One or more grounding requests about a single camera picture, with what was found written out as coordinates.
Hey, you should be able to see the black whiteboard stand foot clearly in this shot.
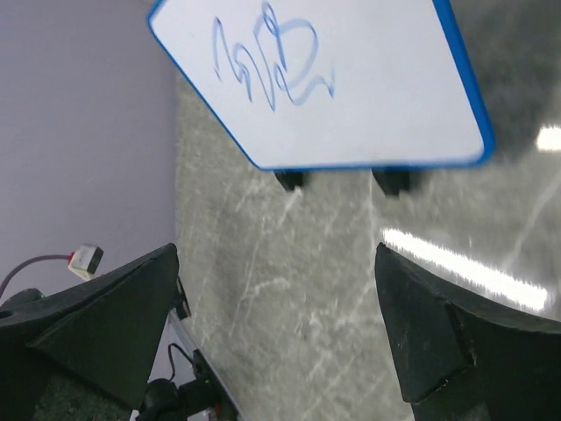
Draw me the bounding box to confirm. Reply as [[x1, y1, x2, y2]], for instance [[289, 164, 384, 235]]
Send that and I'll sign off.
[[372, 169, 411, 196], [273, 171, 305, 192]]

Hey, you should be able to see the right black whiteboard stand foot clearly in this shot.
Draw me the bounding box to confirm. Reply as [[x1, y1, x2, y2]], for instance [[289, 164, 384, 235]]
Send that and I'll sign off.
[[372, 169, 411, 196]]

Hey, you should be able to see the blue-framed small whiteboard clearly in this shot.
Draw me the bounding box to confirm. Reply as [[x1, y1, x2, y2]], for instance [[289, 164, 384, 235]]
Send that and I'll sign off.
[[146, 1, 495, 171]]

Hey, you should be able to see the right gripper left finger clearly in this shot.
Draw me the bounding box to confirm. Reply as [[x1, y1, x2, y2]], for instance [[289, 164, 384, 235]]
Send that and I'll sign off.
[[1, 243, 179, 420]]

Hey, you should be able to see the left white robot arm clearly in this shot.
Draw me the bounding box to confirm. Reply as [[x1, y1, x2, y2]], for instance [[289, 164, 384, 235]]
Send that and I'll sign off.
[[132, 343, 239, 421]]

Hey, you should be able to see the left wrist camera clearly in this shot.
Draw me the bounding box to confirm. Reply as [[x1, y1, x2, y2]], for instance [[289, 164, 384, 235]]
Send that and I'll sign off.
[[67, 244, 103, 281]]

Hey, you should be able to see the left black whiteboard stand foot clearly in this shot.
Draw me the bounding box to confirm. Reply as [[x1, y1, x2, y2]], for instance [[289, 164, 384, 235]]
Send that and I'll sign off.
[[273, 171, 305, 192]]

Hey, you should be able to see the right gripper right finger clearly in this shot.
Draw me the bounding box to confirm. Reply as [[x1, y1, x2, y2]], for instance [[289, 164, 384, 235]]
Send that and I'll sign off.
[[374, 244, 560, 420]]

